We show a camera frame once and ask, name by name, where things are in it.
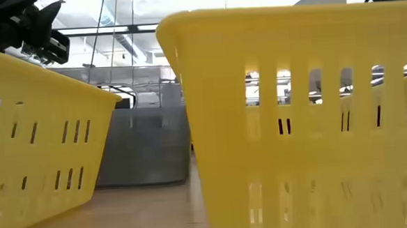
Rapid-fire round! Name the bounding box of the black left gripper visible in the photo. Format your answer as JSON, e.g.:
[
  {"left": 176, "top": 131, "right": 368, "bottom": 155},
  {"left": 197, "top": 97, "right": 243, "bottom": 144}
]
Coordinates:
[{"left": 0, "top": 0, "right": 72, "bottom": 68}]

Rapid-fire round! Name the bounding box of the grey translucent plastic bin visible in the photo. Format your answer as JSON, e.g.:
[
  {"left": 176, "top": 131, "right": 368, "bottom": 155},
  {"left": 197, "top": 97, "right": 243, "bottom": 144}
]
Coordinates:
[{"left": 91, "top": 104, "right": 194, "bottom": 189}]

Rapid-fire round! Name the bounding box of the yellow plastic slotted basket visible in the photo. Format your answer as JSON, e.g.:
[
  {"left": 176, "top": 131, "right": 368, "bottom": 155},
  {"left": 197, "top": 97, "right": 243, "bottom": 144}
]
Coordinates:
[
  {"left": 0, "top": 37, "right": 128, "bottom": 228},
  {"left": 153, "top": 0, "right": 407, "bottom": 228}
]

